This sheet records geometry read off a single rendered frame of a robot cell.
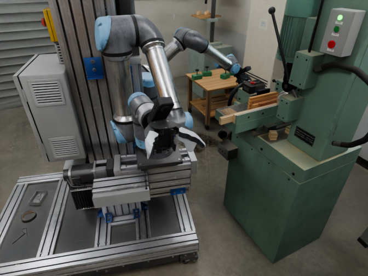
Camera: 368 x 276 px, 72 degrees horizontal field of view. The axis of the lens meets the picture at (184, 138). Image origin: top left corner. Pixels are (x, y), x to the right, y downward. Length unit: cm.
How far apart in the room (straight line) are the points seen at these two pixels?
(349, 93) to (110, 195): 114
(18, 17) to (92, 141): 276
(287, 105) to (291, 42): 33
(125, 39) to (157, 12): 330
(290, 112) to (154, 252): 109
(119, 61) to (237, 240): 146
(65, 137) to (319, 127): 124
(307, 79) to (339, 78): 12
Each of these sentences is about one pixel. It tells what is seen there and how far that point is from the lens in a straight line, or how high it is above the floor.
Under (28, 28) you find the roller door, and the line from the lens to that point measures 400.
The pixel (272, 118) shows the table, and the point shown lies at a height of 87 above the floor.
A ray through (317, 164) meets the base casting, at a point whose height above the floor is 80.
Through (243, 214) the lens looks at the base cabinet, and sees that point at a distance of 196.
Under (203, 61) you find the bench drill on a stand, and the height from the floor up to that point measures 55.
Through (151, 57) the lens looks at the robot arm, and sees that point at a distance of 101.
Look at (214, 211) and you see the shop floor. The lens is 212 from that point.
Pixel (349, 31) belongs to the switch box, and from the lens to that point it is 118.
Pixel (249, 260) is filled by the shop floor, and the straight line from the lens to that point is 192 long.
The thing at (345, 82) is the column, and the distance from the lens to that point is 126.
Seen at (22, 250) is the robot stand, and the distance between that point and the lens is 191.
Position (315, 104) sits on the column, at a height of 107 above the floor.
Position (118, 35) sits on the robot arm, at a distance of 101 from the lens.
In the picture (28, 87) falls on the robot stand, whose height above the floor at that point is 117.
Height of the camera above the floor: 160
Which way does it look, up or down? 33 degrees down
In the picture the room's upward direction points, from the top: straight up
